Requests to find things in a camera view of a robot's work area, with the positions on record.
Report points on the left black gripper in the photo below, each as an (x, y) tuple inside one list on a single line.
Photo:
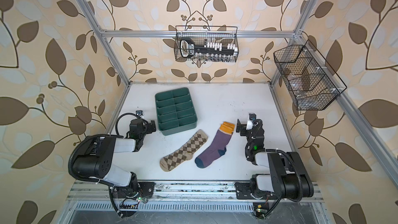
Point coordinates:
[(149, 126)]

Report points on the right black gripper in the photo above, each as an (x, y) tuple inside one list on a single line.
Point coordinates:
[(244, 131)]

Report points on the purple sock with yellow cuff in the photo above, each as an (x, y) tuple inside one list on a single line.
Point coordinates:
[(218, 146)]

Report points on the green plastic divided tray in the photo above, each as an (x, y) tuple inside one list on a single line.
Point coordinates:
[(175, 111)]

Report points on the beige brown argyle sock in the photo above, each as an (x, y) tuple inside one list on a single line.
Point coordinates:
[(185, 152)]

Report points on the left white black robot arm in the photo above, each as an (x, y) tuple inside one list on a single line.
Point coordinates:
[(92, 161)]

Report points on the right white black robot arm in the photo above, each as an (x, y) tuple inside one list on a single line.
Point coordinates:
[(287, 177)]

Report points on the black white tool in basket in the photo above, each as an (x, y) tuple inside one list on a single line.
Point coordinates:
[(189, 49)]

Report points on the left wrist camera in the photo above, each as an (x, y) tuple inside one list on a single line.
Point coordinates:
[(139, 113)]

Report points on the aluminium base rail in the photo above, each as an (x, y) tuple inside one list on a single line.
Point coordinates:
[(169, 196)]

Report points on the black wire basket right wall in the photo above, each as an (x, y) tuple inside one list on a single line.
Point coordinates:
[(312, 82)]

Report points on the black wire basket wall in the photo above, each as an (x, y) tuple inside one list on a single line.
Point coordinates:
[(312, 82), (219, 34)]

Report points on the black wire basket back wall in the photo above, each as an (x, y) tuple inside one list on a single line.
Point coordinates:
[(219, 34)]

